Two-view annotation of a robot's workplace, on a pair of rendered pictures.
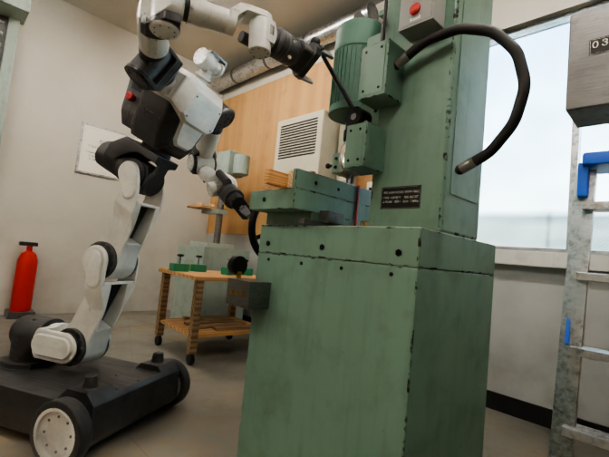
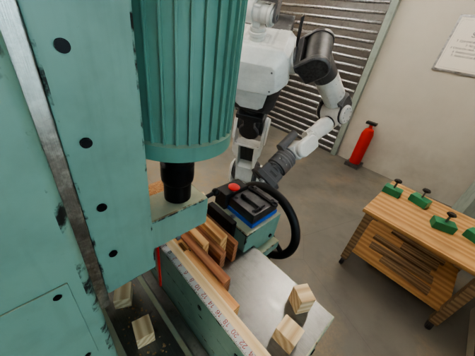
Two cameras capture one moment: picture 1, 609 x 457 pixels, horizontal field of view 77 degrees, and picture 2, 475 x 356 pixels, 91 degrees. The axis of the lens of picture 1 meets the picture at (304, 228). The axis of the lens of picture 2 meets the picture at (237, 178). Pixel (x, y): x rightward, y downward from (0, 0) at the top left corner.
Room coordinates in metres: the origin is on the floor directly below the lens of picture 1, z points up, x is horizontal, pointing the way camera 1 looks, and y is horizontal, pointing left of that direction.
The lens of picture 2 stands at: (1.35, -0.49, 1.37)
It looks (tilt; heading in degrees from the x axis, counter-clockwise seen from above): 33 degrees down; 85
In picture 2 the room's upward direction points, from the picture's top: 9 degrees clockwise
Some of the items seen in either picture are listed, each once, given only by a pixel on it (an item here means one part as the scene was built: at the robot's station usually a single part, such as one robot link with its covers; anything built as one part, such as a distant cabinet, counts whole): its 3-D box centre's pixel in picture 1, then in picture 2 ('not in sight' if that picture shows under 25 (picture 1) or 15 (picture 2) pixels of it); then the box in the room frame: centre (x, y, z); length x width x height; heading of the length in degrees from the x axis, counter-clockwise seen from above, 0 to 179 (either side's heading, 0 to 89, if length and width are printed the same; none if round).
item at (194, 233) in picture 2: not in sight; (186, 231); (1.28, -0.09, 0.93); 0.16 x 0.02 x 0.06; 133
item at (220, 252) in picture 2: not in sight; (194, 232); (1.31, -0.08, 0.93); 0.21 x 0.02 x 0.05; 133
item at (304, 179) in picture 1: (360, 196); (169, 261); (1.26, -0.18, 0.93); 0.60 x 0.02 x 0.06; 133
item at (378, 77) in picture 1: (381, 75); not in sight; (1.01, -0.17, 1.22); 0.09 x 0.08 x 0.15; 43
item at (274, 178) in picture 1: (332, 193); (162, 228); (1.22, -0.08, 0.92); 0.54 x 0.02 x 0.04; 133
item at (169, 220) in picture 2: (353, 166); (168, 216); (1.26, -0.14, 1.03); 0.14 x 0.07 x 0.09; 43
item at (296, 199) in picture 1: (326, 213); (218, 246); (1.37, -0.08, 0.87); 0.61 x 0.30 x 0.06; 133
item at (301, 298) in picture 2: not in sight; (301, 299); (1.54, -0.23, 0.92); 0.04 x 0.03 x 0.05; 105
